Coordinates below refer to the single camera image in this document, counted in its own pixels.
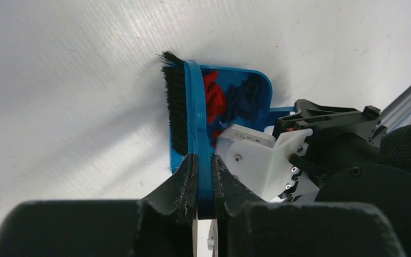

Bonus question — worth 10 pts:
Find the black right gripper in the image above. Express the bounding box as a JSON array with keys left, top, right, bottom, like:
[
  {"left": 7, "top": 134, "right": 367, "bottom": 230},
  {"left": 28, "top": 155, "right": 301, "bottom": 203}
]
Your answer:
[{"left": 272, "top": 99, "right": 380, "bottom": 145}]

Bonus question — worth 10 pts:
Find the red paper scrap near brush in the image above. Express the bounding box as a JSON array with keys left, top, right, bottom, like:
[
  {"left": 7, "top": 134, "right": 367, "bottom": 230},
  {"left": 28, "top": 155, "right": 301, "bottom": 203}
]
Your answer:
[{"left": 211, "top": 130, "right": 224, "bottom": 148}]

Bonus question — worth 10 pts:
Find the red paper scrap top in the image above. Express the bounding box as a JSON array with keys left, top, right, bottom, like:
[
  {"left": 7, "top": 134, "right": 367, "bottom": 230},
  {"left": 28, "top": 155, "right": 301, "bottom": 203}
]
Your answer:
[{"left": 203, "top": 70, "right": 227, "bottom": 124}]

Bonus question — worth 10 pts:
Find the blue plastic dustpan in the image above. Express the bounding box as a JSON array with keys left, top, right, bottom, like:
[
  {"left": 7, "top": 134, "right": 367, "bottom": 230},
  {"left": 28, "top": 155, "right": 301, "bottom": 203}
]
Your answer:
[{"left": 162, "top": 60, "right": 294, "bottom": 172}]

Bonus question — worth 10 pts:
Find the blue hand brush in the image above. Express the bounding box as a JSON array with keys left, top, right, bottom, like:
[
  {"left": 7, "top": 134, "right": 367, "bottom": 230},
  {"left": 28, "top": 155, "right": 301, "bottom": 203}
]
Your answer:
[{"left": 160, "top": 51, "right": 215, "bottom": 220}]

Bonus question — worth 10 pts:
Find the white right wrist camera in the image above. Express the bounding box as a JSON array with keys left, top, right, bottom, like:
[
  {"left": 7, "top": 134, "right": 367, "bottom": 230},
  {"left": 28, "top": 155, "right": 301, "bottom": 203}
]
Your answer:
[{"left": 215, "top": 124, "right": 319, "bottom": 202}]

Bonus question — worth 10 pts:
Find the dark blue scrap top left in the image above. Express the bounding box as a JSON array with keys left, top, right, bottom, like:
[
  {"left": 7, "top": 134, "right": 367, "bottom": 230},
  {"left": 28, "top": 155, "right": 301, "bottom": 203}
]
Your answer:
[{"left": 222, "top": 74, "right": 261, "bottom": 123}]

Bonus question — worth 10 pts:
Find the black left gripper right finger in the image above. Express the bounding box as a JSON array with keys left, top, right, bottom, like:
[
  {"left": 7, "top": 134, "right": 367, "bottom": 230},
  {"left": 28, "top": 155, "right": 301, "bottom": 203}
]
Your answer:
[{"left": 211, "top": 155, "right": 405, "bottom": 256}]

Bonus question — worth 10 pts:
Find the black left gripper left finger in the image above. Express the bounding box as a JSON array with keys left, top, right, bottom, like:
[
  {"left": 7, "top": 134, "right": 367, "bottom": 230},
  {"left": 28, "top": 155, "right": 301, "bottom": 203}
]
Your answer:
[{"left": 0, "top": 154, "right": 199, "bottom": 256}]

